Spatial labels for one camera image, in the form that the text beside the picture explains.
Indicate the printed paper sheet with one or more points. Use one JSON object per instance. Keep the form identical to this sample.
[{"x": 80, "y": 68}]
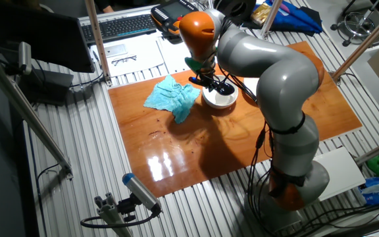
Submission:
[{"x": 143, "y": 56}]

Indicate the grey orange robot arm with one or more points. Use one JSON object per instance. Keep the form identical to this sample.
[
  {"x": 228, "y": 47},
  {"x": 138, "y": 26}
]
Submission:
[{"x": 281, "y": 82}]

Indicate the white ceramic bowl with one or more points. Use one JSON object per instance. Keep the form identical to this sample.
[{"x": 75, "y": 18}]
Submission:
[
  {"x": 219, "y": 100},
  {"x": 250, "y": 86}
]

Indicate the gold foil bag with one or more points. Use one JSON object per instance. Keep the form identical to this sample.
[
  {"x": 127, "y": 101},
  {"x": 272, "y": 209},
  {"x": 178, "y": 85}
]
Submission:
[{"x": 261, "y": 14}]

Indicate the chrome stool base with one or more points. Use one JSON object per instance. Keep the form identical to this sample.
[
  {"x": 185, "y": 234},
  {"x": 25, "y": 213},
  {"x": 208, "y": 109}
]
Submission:
[{"x": 360, "y": 23}]

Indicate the grey camera with blue end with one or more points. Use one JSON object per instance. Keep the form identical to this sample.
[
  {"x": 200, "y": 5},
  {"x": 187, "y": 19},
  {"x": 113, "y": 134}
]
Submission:
[{"x": 140, "y": 191}]

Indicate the black eyeglasses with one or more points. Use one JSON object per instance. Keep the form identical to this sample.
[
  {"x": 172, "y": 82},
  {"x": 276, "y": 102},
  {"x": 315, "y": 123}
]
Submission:
[{"x": 123, "y": 59}]

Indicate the small grey mounted camera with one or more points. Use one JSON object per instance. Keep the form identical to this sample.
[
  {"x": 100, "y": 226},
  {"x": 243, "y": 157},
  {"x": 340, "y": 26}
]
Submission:
[{"x": 25, "y": 56}]

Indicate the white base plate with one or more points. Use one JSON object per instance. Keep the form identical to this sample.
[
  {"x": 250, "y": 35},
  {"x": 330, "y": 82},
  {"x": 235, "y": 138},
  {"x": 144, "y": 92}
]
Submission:
[{"x": 344, "y": 174}]

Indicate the brown wooden board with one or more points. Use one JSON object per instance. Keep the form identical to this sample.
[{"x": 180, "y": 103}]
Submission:
[{"x": 192, "y": 148}]

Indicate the person hand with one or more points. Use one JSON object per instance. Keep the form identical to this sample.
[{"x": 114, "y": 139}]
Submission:
[{"x": 108, "y": 9}]

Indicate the black filament spool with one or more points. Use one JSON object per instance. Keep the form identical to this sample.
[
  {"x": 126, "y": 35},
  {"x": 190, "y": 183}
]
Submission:
[{"x": 240, "y": 8}]

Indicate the silver smartphone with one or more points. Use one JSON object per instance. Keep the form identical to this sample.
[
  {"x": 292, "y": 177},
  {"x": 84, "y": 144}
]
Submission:
[{"x": 115, "y": 50}]

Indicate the teal terry cloth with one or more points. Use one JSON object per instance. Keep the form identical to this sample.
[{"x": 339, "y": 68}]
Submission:
[{"x": 173, "y": 98}]

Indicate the black ladle with red tip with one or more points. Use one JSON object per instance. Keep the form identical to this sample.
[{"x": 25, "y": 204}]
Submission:
[{"x": 225, "y": 89}]

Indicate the aluminium frame post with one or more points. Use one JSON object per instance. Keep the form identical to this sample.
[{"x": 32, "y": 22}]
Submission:
[
  {"x": 367, "y": 42},
  {"x": 97, "y": 39},
  {"x": 271, "y": 16},
  {"x": 377, "y": 150},
  {"x": 28, "y": 115}
]

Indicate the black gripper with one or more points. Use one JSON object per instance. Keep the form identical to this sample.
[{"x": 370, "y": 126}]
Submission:
[{"x": 208, "y": 78}]

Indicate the black keyboard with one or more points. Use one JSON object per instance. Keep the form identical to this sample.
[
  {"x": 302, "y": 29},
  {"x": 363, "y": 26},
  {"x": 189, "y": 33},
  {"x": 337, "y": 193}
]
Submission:
[{"x": 120, "y": 28}]

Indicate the orange black teach pendant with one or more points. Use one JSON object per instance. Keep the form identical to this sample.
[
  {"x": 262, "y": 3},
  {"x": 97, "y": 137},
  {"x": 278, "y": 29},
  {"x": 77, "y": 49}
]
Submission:
[{"x": 166, "y": 13}]

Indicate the black computer monitor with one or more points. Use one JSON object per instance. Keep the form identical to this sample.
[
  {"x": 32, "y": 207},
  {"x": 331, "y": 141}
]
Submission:
[{"x": 44, "y": 36}]

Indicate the blue fabric bag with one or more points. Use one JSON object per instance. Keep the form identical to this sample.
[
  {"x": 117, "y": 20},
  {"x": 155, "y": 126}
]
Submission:
[{"x": 301, "y": 18}]

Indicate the black monitor base box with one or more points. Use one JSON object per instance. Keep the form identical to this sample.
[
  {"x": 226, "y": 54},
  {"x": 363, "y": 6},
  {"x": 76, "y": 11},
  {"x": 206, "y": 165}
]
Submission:
[{"x": 51, "y": 85}]

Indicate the blue tissue pack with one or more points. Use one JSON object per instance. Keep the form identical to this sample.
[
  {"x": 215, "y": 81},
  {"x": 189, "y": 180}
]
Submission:
[{"x": 375, "y": 191}]

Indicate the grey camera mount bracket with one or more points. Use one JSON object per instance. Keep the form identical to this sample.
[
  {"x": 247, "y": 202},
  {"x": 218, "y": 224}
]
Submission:
[{"x": 110, "y": 214}]

